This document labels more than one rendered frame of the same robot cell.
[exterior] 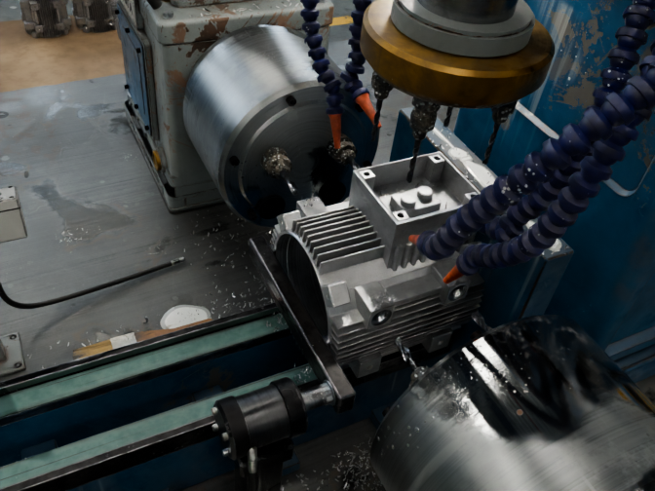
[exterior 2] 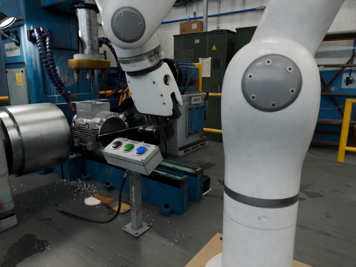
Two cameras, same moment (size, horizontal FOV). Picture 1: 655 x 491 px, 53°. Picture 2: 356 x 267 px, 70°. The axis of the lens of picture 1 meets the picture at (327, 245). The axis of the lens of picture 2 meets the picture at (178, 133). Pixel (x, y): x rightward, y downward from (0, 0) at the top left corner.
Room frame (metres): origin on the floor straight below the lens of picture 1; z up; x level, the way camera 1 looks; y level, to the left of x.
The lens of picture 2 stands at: (0.67, 1.15, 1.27)
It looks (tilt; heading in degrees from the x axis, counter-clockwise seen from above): 13 degrees down; 248
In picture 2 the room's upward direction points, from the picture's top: straight up
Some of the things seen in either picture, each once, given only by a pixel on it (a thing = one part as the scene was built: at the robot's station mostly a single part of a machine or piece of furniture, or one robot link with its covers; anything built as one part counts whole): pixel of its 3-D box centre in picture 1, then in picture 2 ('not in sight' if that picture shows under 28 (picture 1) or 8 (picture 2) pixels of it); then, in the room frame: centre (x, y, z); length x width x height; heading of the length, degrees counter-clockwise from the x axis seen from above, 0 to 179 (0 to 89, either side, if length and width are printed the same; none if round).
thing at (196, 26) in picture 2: not in sight; (193, 29); (-1.37, -3.17, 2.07); 0.40 x 0.30 x 0.21; 115
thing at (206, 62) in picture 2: not in sight; (203, 91); (-1.47, -2.93, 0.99); 1.02 x 0.49 x 1.98; 123
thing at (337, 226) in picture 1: (372, 274); (99, 131); (0.58, -0.06, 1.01); 0.20 x 0.19 x 0.19; 121
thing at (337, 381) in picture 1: (295, 316); (121, 133); (0.49, 0.03, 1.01); 0.26 x 0.04 x 0.03; 31
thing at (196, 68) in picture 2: not in sight; (184, 93); (0.01, -0.36, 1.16); 0.33 x 0.26 x 0.42; 31
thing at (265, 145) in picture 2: not in sight; (264, 124); (0.41, 0.85, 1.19); 0.19 x 0.12 x 0.24; 51
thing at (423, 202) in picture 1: (413, 208); (92, 110); (0.60, -0.09, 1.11); 0.12 x 0.11 x 0.07; 121
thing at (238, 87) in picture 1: (265, 109); (15, 141); (0.88, 0.12, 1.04); 0.37 x 0.25 x 0.25; 31
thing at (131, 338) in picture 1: (146, 343); (109, 202); (0.58, 0.24, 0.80); 0.21 x 0.05 x 0.01; 120
